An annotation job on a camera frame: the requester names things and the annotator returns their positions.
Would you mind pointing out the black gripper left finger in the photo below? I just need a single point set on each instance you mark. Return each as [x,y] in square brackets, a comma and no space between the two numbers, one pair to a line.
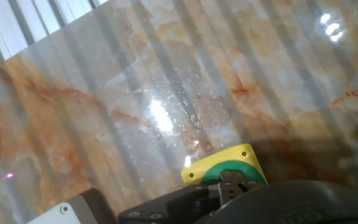
[172,205]

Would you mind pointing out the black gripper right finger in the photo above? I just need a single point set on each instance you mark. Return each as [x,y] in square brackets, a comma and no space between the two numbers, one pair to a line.
[237,185]

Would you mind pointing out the yellow box green button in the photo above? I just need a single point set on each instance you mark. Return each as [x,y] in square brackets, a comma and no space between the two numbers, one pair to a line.
[219,160]

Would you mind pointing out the grey black box red button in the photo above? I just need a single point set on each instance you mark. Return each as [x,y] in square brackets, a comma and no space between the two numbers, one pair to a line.
[70,211]

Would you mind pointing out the marble pattern glossy mat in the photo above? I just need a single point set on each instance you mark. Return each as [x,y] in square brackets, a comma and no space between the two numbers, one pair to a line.
[135,93]

